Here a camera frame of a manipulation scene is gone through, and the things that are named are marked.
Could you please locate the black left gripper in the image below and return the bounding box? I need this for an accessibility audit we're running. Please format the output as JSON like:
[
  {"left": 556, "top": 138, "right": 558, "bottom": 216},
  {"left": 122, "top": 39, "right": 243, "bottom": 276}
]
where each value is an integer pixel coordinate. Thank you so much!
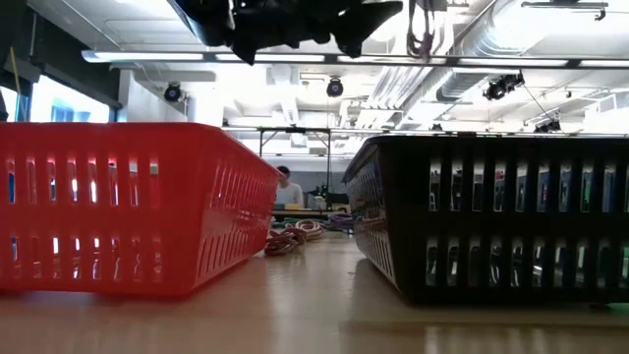
[{"left": 166, "top": 0, "right": 404, "bottom": 66}]

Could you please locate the purple USB cable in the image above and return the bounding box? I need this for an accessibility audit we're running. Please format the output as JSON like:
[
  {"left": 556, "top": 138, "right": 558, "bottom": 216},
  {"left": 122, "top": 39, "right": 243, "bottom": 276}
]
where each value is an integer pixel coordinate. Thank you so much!
[{"left": 325, "top": 212, "right": 356, "bottom": 233}]

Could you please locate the pink USB cable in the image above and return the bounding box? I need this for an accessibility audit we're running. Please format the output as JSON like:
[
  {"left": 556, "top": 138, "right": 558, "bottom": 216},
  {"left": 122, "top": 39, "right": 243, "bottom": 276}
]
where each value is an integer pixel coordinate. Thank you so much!
[
  {"left": 293, "top": 218, "right": 325, "bottom": 241},
  {"left": 263, "top": 226, "right": 309, "bottom": 257}
]

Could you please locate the red plastic basket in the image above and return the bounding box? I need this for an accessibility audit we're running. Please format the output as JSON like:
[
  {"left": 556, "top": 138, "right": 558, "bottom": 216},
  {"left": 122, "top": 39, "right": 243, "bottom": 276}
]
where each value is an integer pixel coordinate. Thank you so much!
[{"left": 0, "top": 121, "right": 282, "bottom": 299}]

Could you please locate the person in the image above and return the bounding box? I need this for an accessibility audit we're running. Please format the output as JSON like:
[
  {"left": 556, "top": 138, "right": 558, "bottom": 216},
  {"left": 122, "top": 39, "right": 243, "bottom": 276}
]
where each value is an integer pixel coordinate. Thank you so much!
[{"left": 274, "top": 165, "right": 306, "bottom": 207}]

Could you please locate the overhead light bar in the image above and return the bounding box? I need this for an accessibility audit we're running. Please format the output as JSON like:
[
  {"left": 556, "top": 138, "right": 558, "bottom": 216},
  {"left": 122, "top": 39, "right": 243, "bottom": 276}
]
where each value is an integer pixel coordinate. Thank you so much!
[{"left": 81, "top": 48, "right": 629, "bottom": 70}]

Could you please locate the black plastic basket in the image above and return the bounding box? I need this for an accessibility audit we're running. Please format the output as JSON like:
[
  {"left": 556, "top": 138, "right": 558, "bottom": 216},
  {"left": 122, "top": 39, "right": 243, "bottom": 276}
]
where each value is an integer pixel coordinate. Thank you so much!
[{"left": 342, "top": 135, "right": 629, "bottom": 304}]

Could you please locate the black frame stand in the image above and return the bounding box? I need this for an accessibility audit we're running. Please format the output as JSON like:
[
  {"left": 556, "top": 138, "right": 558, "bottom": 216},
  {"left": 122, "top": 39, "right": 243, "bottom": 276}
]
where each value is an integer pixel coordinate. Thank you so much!
[{"left": 257, "top": 126, "right": 333, "bottom": 198}]

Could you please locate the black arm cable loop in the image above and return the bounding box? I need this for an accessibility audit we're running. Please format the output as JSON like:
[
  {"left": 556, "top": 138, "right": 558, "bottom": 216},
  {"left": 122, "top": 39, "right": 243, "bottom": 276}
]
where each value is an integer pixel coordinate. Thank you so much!
[{"left": 405, "top": 0, "right": 437, "bottom": 61}]

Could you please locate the silver ventilation duct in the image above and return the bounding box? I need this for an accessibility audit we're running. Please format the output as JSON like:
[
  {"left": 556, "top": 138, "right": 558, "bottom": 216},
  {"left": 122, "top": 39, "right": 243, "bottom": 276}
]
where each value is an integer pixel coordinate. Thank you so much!
[{"left": 434, "top": 9, "right": 556, "bottom": 103}]

